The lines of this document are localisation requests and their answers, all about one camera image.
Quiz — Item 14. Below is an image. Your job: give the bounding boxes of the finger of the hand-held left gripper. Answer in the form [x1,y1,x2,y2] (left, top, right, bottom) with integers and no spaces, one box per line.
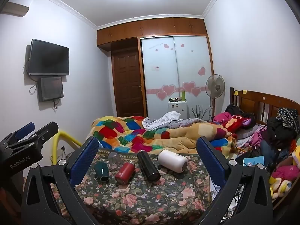
[0,122,36,146]
[9,121,59,149]

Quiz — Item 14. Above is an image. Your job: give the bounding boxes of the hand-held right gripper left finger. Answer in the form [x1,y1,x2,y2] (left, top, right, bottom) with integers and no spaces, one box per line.
[21,136,102,225]

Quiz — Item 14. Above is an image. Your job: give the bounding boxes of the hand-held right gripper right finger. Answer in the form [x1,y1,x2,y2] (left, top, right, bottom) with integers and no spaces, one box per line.
[196,136,275,225]

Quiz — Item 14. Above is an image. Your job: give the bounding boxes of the dark green cup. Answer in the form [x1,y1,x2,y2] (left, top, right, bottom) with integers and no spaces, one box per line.
[94,161,110,184]

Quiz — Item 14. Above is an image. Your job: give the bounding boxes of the clear glass cup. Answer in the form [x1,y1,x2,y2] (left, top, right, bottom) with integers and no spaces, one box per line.
[107,151,124,166]

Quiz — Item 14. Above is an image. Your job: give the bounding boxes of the white cup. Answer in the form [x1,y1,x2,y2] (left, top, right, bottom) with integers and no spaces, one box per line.
[157,149,189,173]

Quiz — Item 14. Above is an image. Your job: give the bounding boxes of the red cup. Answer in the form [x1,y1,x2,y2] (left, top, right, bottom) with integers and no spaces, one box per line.
[115,161,137,185]

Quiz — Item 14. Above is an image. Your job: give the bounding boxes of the black cup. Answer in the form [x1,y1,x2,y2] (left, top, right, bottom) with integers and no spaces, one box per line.
[137,150,162,183]

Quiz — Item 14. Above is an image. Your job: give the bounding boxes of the yellow pipe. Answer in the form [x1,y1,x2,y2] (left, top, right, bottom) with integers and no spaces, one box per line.
[52,129,83,165]

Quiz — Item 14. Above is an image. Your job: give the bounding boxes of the colourful patchwork blanket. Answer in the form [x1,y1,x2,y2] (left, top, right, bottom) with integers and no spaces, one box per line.
[90,116,238,155]

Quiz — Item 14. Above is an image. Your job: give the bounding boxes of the blue book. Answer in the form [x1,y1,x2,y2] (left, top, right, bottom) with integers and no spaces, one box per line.
[243,156,266,170]

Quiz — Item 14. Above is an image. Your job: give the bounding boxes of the pink cloth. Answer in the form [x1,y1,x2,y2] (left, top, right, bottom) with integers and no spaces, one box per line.
[212,112,233,124]

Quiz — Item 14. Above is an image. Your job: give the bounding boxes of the red plush toy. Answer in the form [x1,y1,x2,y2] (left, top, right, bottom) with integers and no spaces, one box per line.
[222,114,253,132]

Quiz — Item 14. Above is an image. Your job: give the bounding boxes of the black bag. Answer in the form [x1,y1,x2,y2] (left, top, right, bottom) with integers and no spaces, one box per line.
[225,103,245,117]

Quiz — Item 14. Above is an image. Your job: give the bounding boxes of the grey white crumpled cloth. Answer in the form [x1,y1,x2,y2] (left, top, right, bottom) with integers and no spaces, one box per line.
[142,112,209,131]

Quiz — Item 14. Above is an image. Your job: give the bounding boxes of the small white cabinet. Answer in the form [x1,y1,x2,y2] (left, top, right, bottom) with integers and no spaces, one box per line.
[167,100,188,119]

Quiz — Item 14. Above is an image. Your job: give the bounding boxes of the floral blanket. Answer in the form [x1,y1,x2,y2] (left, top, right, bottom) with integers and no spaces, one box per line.
[50,148,226,225]

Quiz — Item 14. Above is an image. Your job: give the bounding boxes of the yellow white plush toy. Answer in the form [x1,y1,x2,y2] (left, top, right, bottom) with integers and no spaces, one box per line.
[269,176,294,199]

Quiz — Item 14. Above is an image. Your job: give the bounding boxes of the black backpack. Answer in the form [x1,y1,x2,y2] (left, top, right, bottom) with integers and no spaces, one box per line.
[266,116,299,147]

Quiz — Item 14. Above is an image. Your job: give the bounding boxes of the pink plush toy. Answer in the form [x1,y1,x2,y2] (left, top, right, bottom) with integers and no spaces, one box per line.
[271,165,297,181]

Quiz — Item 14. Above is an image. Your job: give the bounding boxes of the standing electric fan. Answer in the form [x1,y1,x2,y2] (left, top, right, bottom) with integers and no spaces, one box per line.
[205,74,226,121]

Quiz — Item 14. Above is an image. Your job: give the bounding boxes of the black patterned scarf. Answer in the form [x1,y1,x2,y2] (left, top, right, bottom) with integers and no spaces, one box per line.
[276,107,300,134]

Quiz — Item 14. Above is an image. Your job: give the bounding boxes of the brown wooden door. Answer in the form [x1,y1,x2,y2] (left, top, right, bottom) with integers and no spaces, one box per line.
[111,46,147,119]

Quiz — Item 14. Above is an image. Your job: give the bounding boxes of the sliding wardrobe with heart stickers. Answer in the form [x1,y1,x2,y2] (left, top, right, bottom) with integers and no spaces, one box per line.
[140,35,215,122]

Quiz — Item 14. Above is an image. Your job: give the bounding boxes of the wooden overhead cabinet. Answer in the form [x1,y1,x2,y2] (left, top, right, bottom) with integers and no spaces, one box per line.
[96,17,209,51]

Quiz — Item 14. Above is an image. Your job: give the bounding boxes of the small black wall monitor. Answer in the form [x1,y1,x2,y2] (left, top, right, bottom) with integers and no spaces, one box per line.
[38,76,64,103]

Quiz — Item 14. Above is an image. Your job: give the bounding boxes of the black wall cable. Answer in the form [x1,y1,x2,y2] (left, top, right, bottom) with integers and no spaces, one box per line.
[22,64,59,110]

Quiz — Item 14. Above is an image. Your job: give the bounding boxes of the wall-mounted black television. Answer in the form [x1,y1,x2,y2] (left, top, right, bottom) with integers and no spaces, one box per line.
[28,38,70,76]

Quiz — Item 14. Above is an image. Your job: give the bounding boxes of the wooden bed frame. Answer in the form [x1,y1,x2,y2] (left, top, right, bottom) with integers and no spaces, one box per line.
[229,87,300,207]

